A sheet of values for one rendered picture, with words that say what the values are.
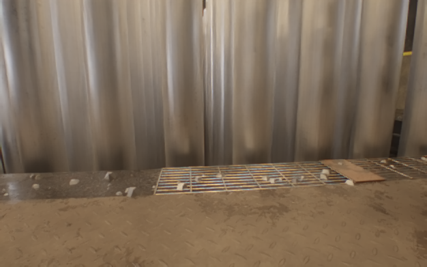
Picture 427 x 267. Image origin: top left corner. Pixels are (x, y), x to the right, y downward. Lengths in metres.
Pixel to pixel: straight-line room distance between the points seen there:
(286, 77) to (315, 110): 0.32
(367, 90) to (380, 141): 0.23
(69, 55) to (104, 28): 0.40
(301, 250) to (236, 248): 0.11
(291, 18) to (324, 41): 0.33
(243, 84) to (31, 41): 0.78
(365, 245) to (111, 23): 0.95
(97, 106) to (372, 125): 1.14
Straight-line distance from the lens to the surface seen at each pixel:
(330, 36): 1.05
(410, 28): 7.98
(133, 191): 0.65
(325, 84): 1.03
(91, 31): 0.96
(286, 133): 1.30
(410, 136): 1.43
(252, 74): 0.91
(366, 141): 1.23
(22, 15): 1.08
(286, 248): 0.46
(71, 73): 1.30
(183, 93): 0.88
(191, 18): 0.92
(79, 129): 1.31
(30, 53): 1.06
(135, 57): 1.21
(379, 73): 1.20
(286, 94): 1.28
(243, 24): 0.95
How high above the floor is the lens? 0.28
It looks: 12 degrees down
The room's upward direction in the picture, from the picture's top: straight up
